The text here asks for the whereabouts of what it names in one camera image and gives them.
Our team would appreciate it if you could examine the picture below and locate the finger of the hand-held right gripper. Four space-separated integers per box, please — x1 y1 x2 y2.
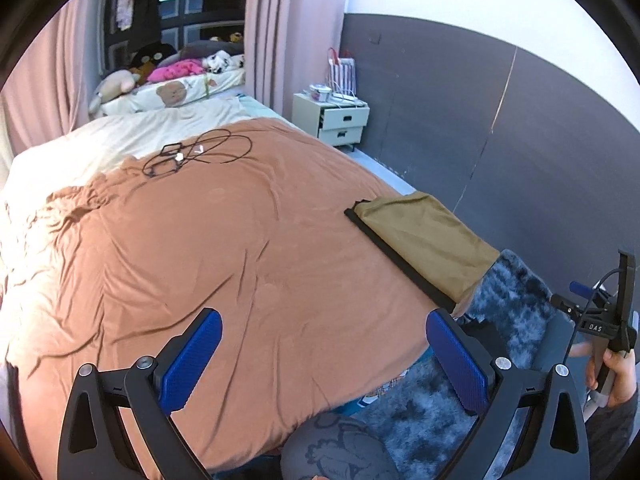
569 280 608 306

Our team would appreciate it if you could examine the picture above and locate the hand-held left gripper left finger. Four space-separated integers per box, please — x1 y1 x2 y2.
56 306 223 480

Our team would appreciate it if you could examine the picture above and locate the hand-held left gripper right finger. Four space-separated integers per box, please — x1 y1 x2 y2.
425 308 592 480

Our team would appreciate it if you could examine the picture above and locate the olive yellow towel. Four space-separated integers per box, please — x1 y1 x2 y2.
356 191 501 303

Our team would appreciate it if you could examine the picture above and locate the person's right forearm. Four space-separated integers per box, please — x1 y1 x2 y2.
585 395 640 480

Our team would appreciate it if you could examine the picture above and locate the person's right hand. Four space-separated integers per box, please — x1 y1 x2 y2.
567 342 638 408

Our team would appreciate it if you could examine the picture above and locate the blue shaggy rug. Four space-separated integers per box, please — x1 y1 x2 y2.
350 249 601 480

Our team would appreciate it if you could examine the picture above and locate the orange blanket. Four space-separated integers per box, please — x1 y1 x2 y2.
0 117 461 471

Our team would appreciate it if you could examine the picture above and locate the cream bed sheet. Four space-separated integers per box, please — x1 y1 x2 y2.
0 97 296 201

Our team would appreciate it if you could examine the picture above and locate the bear print pillow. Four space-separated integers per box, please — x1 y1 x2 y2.
100 69 246 117

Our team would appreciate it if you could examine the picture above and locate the white nightstand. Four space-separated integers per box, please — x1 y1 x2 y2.
292 92 371 153

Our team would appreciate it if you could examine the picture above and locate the beige plush toy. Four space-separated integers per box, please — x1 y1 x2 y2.
89 69 141 113

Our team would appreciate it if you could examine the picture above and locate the pink plush toy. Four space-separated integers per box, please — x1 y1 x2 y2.
146 59 206 82

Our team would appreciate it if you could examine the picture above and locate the black and white plush toy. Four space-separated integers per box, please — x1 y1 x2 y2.
202 51 246 73

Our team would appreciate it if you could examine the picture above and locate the striped gift bag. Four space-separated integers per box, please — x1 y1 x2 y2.
327 47 357 98

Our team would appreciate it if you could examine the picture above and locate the grey pillow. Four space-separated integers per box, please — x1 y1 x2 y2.
177 40 246 61

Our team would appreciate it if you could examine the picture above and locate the pink curtain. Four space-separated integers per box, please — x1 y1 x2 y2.
243 0 351 131
0 0 113 156

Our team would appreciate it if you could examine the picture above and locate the black framed window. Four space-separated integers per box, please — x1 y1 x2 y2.
102 0 248 61

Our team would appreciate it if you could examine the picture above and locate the hanging black garment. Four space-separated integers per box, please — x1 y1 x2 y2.
131 0 163 48

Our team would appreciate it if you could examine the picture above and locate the thin black cable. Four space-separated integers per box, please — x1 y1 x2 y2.
141 129 253 180

